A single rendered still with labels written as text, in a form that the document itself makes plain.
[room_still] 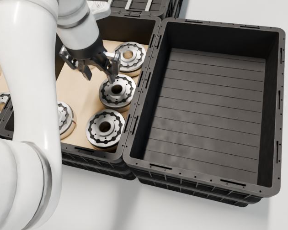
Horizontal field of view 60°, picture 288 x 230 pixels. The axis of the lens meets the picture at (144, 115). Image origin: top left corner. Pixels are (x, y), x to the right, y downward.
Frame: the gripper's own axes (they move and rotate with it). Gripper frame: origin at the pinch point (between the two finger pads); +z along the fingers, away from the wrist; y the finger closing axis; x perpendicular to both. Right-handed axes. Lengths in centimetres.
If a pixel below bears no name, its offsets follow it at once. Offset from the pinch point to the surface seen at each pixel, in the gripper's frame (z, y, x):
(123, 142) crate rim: -1.0, 10.6, -15.8
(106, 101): 5.8, 1.4, -3.8
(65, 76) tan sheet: 9.0, -14.7, 3.8
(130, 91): 5.9, 6.9, 0.1
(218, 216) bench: 21.8, 34.2, -23.5
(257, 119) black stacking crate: 8.8, 39.1, -0.8
